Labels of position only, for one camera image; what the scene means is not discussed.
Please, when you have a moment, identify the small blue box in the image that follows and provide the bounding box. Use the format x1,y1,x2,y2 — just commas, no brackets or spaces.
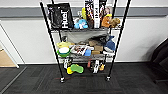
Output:
83,48,93,57

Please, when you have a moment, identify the white printed pack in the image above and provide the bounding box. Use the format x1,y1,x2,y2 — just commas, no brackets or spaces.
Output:
70,43,89,57

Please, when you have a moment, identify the brown cardboard boxes stack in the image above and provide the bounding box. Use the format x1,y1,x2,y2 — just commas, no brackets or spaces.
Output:
87,39,105,56

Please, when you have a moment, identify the small orange item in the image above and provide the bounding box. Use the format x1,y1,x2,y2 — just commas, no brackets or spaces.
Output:
86,59,93,69

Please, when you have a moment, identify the yellow bowl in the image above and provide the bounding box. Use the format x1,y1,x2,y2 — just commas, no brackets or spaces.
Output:
56,41,73,50

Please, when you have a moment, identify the black and white box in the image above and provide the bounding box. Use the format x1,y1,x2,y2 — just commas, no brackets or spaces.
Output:
91,59,101,74

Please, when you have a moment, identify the yellow and green toy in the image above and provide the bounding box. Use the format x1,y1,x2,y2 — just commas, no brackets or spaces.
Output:
66,63,85,75

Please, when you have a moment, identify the blue and white bag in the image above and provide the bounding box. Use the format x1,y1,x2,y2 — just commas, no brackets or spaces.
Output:
102,35,117,56

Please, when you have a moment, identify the small yellow item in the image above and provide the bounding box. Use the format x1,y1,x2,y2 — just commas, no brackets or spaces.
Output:
98,63,106,72

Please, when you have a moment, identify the black tall box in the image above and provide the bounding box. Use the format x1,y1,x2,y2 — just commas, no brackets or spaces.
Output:
84,0,96,30

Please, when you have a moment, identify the yellow slim pack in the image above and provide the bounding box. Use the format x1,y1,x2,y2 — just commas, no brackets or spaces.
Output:
81,7,88,21

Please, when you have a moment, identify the orange plush toy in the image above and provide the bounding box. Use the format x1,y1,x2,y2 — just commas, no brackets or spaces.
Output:
101,13,113,29

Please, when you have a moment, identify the black Huel bag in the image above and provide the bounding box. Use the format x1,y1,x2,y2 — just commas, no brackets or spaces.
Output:
46,3,75,31

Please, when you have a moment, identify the box with photo print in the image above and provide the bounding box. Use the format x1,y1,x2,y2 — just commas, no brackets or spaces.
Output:
99,4,114,20

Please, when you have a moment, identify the black chair cart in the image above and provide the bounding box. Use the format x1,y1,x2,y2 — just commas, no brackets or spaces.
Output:
149,35,168,85

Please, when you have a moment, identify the black wire shelf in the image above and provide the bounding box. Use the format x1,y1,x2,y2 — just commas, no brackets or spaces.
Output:
39,0,133,83

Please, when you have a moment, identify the long grey wall band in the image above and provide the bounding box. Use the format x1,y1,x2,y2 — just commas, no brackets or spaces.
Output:
0,6,168,19

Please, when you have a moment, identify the white door frame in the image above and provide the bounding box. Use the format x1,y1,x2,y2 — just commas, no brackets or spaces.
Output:
0,21,21,70

